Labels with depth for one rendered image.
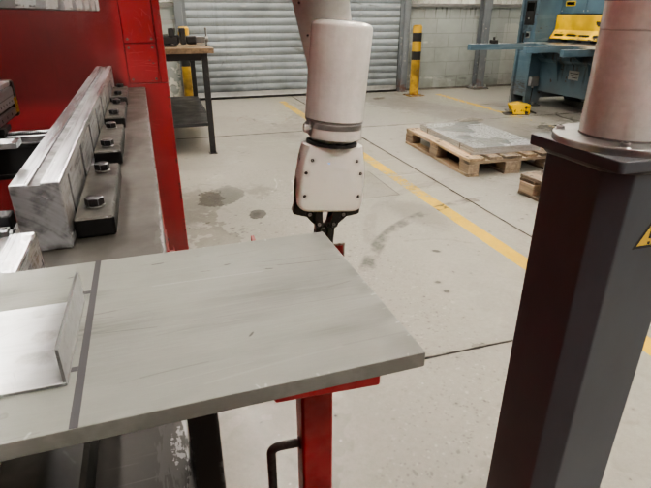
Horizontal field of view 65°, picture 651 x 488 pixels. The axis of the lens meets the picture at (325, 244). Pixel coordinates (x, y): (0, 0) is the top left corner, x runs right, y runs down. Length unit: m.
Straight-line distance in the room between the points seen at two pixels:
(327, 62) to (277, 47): 7.38
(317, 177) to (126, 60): 1.79
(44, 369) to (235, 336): 0.10
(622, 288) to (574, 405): 0.21
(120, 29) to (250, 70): 5.68
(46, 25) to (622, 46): 2.11
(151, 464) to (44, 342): 0.14
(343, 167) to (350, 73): 0.13
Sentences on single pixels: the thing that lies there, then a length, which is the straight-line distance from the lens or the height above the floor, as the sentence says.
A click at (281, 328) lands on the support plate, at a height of 1.00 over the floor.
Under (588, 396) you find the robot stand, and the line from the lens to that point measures 0.95.
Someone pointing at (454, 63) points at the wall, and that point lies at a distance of 9.27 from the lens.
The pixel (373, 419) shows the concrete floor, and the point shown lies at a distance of 1.71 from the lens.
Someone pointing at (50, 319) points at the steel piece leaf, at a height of 1.00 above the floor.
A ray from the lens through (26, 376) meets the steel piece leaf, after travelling 0.31.
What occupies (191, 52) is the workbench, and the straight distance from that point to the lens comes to 4.64.
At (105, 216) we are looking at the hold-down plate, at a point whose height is 0.90.
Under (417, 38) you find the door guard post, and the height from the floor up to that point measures 0.83.
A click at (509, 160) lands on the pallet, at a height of 0.11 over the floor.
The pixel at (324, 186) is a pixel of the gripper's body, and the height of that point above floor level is 0.94.
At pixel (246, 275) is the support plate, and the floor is 1.00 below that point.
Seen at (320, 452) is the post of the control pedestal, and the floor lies 0.47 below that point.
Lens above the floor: 1.17
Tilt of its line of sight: 24 degrees down
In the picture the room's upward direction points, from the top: straight up
